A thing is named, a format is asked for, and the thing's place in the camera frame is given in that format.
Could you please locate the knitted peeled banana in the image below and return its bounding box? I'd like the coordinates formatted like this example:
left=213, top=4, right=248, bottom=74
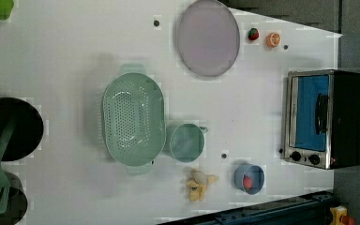
left=186, top=169, right=218, bottom=202

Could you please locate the green colander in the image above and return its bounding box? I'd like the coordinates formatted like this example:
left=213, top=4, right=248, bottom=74
left=102, top=63, right=166, bottom=176

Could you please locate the knitted orange half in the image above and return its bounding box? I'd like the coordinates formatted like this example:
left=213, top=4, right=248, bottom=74
left=265, top=32, right=281, bottom=48

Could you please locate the black pot upper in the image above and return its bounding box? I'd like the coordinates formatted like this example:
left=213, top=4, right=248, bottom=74
left=0, top=97, right=45, bottom=162

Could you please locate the black pot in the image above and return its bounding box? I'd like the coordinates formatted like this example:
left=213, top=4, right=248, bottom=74
left=0, top=172, right=28, bottom=225
left=0, top=97, right=45, bottom=162

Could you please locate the red knitted fruit in bowl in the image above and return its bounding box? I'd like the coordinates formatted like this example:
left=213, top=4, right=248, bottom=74
left=243, top=175, right=253, bottom=191

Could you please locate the black toaster oven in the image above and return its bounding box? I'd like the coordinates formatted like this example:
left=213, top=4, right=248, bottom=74
left=283, top=69, right=360, bottom=170

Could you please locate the black pot lower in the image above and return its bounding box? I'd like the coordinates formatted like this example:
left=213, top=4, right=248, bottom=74
left=0, top=172, right=28, bottom=225

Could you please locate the grey oval plate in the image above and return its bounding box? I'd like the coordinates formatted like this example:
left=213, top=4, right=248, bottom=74
left=176, top=0, right=240, bottom=77

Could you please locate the blue bowl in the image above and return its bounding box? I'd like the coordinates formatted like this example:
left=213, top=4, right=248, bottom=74
left=234, top=164, right=264, bottom=195

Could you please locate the green mug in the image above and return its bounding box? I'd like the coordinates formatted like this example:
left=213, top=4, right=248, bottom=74
left=166, top=123, right=208, bottom=163

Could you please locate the red knitted strawberry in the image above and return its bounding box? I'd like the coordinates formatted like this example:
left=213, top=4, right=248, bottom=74
left=247, top=28, right=260, bottom=41

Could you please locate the blue crate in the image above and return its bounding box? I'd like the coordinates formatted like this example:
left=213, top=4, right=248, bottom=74
left=160, top=191, right=338, bottom=225

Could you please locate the green knitted vegetable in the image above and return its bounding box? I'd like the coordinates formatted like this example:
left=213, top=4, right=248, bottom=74
left=0, top=0, right=14, bottom=21

